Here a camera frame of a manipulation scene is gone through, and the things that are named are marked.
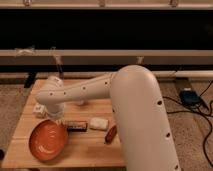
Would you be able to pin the brown oblong snack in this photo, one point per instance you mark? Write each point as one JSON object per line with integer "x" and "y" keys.
{"x": 111, "y": 135}

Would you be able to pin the white sponge block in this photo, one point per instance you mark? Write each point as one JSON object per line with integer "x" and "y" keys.
{"x": 98, "y": 123}

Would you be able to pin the dark chocolate bar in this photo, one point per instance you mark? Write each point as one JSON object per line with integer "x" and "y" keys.
{"x": 77, "y": 126}

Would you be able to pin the white plastic bottle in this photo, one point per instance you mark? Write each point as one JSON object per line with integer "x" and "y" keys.
{"x": 39, "y": 111}

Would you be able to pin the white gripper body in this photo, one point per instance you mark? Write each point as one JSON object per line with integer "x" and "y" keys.
{"x": 55, "y": 111}

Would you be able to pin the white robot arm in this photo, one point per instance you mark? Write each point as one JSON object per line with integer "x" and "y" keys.
{"x": 139, "y": 111}

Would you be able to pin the orange ceramic bowl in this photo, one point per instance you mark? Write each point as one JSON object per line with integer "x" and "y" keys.
{"x": 47, "y": 140}

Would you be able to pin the blue device on floor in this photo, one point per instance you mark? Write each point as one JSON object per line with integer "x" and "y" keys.
{"x": 189, "y": 97}

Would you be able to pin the white metal rail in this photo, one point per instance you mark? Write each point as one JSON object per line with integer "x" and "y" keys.
{"x": 135, "y": 53}

